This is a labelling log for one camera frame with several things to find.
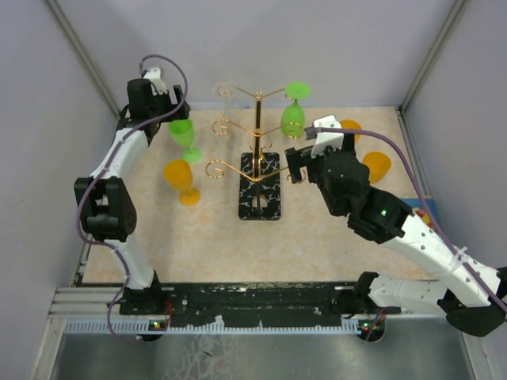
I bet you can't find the orange plastic wine glass right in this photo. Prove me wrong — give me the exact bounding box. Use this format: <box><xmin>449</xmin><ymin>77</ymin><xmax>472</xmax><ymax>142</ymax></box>
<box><xmin>363</xmin><ymin>152</ymin><xmax>391</xmax><ymax>184</ymax></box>

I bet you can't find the green plastic wine glass front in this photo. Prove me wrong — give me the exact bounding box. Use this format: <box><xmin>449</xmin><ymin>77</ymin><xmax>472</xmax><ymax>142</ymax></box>
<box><xmin>280</xmin><ymin>82</ymin><xmax>311</xmax><ymax>139</ymax></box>

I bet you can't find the green plastic wine glass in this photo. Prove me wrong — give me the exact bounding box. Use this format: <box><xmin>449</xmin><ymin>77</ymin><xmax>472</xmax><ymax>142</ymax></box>
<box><xmin>280</xmin><ymin>82</ymin><xmax>311</xmax><ymax>139</ymax></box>
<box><xmin>168</xmin><ymin>119</ymin><xmax>201</xmax><ymax>164</ymax></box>

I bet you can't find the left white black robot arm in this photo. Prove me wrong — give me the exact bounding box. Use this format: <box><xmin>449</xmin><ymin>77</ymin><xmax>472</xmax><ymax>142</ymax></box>
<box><xmin>74</xmin><ymin>78</ymin><xmax>190</xmax><ymax>314</ymax></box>

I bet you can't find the orange plastic wine glass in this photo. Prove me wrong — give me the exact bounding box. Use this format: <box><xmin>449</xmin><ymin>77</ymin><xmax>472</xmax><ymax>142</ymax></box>
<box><xmin>363</xmin><ymin>152</ymin><xmax>391</xmax><ymax>184</ymax></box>
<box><xmin>340</xmin><ymin>120</ymin><xmax>361</xmax><ymax>144</ymax></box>
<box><xmin>163</xmin><ymin>159</ymin><xmax>200</xmax><ymax>207</ymax></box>

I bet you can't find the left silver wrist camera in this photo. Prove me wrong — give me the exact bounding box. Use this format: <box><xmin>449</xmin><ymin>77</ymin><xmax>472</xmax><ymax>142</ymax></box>
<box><xmin>142</xmin><ymin>67</ymin><xmax>168</xmax><ymax>96</ymax></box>

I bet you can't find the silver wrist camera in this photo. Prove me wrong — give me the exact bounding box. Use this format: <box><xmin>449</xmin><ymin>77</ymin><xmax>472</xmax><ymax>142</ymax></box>
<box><xmin>304</xmin><ymin>115</ymin><xmax>345</xmax><ymax>158</ymax></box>
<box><xmin>142</xmin><ymin>67</ymin><xmax>168</xmax><ymax>96</ymax></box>

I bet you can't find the clear wine glass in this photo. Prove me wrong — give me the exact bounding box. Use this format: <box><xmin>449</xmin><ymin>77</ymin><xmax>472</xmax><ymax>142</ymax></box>
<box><xmin>212</xmin><ymin>83</ymin><xmax>236</xmax><ymax>135</ymax></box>

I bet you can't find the orange plastic wine glass left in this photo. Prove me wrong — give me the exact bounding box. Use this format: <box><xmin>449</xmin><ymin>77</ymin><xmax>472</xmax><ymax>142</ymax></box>
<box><xmin>163</xmin><ymin>159</ymin><xmax>200</xmax><ymax>207</ymax></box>

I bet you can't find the blue yellow picture board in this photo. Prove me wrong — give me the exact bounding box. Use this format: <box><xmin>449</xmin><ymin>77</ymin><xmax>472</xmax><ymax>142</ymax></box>
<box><xmin>402</xmin><ymin>196</ymin><xmax>440</xmax><ymax>230</ymax></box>

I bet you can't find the orange plastic wine glass back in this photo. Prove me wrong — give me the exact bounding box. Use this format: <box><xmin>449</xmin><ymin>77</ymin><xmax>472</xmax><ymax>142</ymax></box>
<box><xmin>340</xmin><ymin>120</ymin><xmax>361</xmax><ymax>144</ymax></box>

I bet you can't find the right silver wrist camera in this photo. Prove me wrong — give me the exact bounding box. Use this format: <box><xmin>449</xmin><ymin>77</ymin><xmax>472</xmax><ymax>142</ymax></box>
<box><xmin>304</xmin><ymin>115</ymin><xmax>345</xmax><ymax>158</ymax></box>

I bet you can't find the gold wine glass rack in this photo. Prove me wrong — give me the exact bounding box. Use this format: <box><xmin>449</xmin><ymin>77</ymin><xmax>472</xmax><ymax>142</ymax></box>
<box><xmin>205</xmin><ymin>85</ymin><xmax>292</xmax><ymax>222</ymax></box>

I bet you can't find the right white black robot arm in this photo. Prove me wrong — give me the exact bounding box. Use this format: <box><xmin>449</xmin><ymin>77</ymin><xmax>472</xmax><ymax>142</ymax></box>
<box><xmin>285</xmin><ymin>127</ymin><xmax>506</xmax><ymax>336</ymax></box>

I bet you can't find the green plastic wine glass back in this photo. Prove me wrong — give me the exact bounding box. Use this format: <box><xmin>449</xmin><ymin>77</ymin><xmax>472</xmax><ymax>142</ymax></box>
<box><xmin>168</xmin><ymin>119</ymin><xmax>201</xmax><ymax>164</ymax></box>

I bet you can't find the black mounting rail base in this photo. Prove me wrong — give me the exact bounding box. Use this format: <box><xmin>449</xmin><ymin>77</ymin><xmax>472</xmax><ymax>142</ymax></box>
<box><xmin>118</xmin><ymin>272</ymin><xmax>401</xmax><ymax>336</ymax></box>

